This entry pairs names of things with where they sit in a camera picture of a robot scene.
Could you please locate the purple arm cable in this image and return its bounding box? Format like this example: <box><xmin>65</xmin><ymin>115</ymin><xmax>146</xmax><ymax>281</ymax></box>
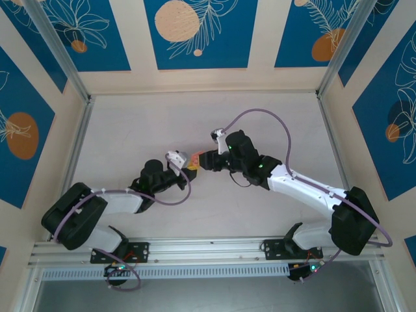
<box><xmin>220</xmin><ymin>109</ymin><xmax>393</xmax><ymax>284</ymax></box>
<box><xmin>53</xmin><ymin>154</ymin><xmax>192</xmax><ymax>293</ymax></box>

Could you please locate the black controller board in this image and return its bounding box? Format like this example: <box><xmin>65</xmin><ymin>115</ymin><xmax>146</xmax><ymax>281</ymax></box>
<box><xmin>103</xmin><ymin>263</ymin><xmax>133</xmax><ymax>287</ymax></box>
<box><xmin>287</xmin><ymin>261</ymin><xmax>326</xmax><ymax>283</ymax></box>

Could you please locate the grey slotted cable duct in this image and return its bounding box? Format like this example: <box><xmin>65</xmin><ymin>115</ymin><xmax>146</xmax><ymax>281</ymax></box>
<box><xmin>41</xmin><ymin>263</ymin><xmax>291</xmax><ymax>280</ymax></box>

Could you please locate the aluminium lower frame rail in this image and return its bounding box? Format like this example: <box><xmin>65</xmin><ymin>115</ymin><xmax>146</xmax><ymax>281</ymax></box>
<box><xmin>369</xmin><ymin>259</ymin><xmax>402</xmax><ymax>312</ymax></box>
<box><xmin>18</xmin><ymin>268</ymin><xmax>45</xmax><ymax>312</ymax></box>

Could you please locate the aluminium frame post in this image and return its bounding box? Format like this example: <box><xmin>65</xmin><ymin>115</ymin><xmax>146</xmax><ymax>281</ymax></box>
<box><xmin>317</xmin><ymin>0</ymin><xmax>402</xmax><ymax>100</ymax></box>
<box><xmin>22</xmin><ymin>0</ymin><xmax>92</xmax><ymax>103</ymax></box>

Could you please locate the blue floral wall panel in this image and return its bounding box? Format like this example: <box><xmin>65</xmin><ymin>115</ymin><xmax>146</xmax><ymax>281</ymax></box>
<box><xmin>144</xmin><ymin>0</ymin><xmax>259</xmax><ymax>70</ymax></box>
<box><xmin>274</xmin><ymin>0</ymin><xmax>364</xmax><ymax>69</ymax></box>
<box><xmin>0</xmin><ymin>0</ymin><xmax>68</xmax><ymax>94</ymax></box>
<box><xmin>41</xmin><ymin>0</ymin><xmax>131</xmax><ymax>73</ymax></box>
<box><xmin>0</xmin><ymin>45</ymin><xmax>57</xmax><ymax>209</ymax></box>
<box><xmin>352</xmin><ymin>31</ymin><xmax>416</xmax><ymax>202</ymax></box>
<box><xmin>337</xmin><ymin>0</ymin><xmax>416</xmax><ymax>88</ymax></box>

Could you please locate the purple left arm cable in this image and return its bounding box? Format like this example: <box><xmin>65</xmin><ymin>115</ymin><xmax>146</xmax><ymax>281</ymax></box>
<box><xmin>53</xmin><ymin>154</ymin><xmax>192</xmax><ymax>293</ymax></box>

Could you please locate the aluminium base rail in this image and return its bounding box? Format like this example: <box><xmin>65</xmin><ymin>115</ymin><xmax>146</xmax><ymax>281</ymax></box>
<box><xmin>27</xmin><ymin>233</ymin><xmax>387</xmax><ymax>267</ymax></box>

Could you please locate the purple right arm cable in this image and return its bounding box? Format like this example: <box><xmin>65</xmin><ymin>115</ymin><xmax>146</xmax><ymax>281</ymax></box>
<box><xmin>220</xmin><ymin>109</ymin><xmax>393</xmax><ymax>284</ymax></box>

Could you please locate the aluminium table side rail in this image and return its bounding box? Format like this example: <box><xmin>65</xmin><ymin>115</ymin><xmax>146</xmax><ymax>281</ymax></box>
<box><xmin>48</xmin><ymin>96</ymin><xmax>97</xmax><ymax>241</ymax></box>
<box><xmin>317</xmin><ymin>94</ymin><xmax>363</xmax><ymax>235</ymax></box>

